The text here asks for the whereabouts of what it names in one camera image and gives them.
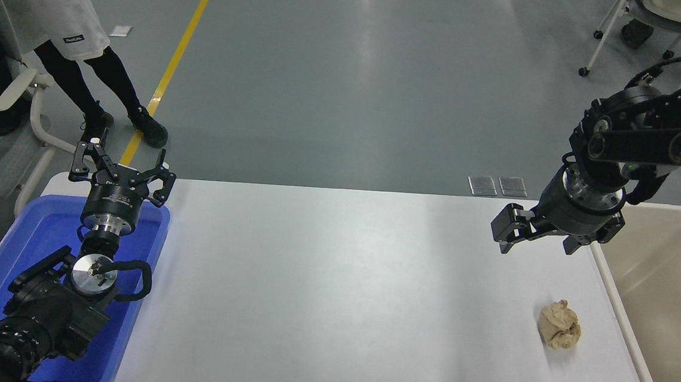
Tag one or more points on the white wheeled chair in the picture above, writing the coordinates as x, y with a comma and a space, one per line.
676, 20

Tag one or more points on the grey and white office chair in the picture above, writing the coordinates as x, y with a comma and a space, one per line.
38, 122

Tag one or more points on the tan paper ball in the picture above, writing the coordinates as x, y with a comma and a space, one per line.
559, 326

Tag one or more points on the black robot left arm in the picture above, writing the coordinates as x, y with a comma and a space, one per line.
50, 314

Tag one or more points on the metal floor plate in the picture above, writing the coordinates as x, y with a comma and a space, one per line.
482, 186
513, 187

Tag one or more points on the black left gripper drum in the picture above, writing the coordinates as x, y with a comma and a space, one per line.
115, 199

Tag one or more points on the blue plastic tray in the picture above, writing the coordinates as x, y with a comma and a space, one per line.
44, 230

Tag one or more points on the large pale bin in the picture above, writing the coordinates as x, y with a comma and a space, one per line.
666, 333

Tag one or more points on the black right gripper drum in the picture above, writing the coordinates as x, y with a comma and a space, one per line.
572, 216

